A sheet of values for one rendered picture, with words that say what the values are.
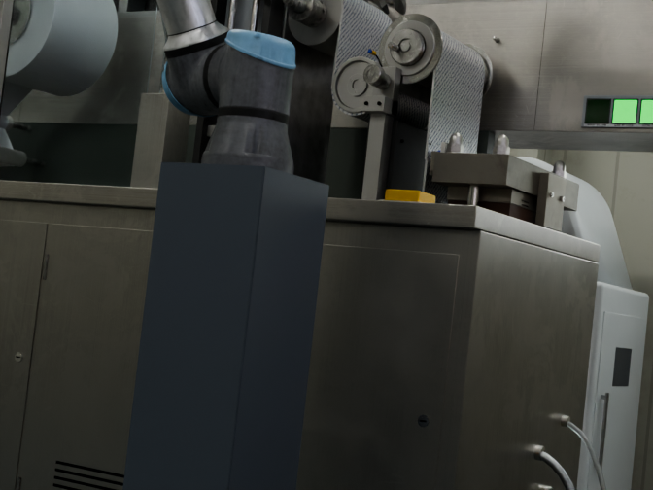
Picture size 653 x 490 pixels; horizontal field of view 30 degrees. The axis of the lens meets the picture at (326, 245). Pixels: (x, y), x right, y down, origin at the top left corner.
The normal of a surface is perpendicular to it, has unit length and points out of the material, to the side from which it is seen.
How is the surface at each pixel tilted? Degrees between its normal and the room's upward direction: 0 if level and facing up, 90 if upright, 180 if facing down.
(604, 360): 90
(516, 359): 90
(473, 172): 90
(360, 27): 92
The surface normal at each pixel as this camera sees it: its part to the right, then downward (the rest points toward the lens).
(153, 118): -0.51, -0.11
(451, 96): 0.85, 0.07
